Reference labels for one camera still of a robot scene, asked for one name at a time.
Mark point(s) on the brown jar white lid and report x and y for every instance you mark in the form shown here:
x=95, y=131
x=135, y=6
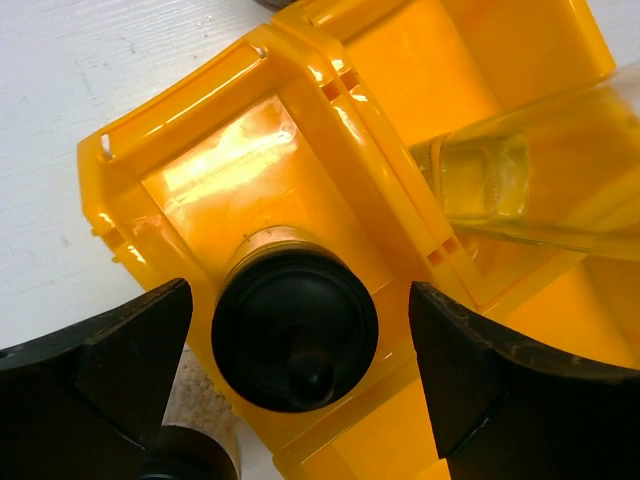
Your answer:
x=276, y=4

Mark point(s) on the glass oil bottle gold stopper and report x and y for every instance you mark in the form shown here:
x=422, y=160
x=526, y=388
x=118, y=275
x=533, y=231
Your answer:
x=560, y=172

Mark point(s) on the glass spice jar black lid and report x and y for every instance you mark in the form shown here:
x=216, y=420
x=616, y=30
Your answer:
x=294, y=329

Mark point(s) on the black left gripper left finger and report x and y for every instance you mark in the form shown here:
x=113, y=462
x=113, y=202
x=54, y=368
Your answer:
x=87, y=401

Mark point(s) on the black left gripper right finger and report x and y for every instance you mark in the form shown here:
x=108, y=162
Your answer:
x=503, y=405

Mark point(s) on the yellow four-compartment plastic bin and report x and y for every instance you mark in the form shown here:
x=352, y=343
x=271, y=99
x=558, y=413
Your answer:
x=306, y=122

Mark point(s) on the white powder jar black lid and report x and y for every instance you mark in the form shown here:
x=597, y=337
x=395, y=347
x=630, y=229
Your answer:
x=197, y=439

